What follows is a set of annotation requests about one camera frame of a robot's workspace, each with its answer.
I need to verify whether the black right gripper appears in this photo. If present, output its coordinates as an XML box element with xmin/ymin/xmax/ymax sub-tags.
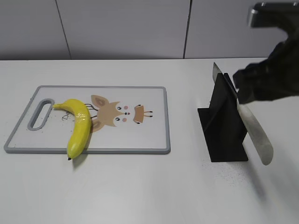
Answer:
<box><xmin>232</xmin><ymin>35</ymin><xmax>299</xmax><ymax>105</ymax></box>

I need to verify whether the white handled kitchen knife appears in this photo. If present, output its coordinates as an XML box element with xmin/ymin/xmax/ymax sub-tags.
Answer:
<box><xmin>212</xmin><ymin>62</ymin><xmax>274</xmax><ymax>166</ymax></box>

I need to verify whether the yellow plastic banana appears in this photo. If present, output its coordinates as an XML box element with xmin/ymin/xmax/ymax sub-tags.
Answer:
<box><xmin>53</xmin><ymin>99</ymin><xmax>92</xmax><ymax>161</ymax></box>

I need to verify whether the black knife stand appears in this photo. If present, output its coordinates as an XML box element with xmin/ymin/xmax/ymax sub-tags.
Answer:
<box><xmin>198</xmin><ymin>73</ymin><xmax>248</xmax><ymax>162</ymax></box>

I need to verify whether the grey rimmed deer cutting board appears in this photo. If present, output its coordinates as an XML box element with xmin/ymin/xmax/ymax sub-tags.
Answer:
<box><xmin>4</xmin><ymin>85</ymin><xmax>170</xmax><ymax>154</ymax></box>

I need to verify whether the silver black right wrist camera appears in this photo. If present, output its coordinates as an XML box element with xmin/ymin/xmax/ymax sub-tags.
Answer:
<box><xmin>248</xmin><ymin>1</ymin><xmax>299</xmax><ymax>33</ymax></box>

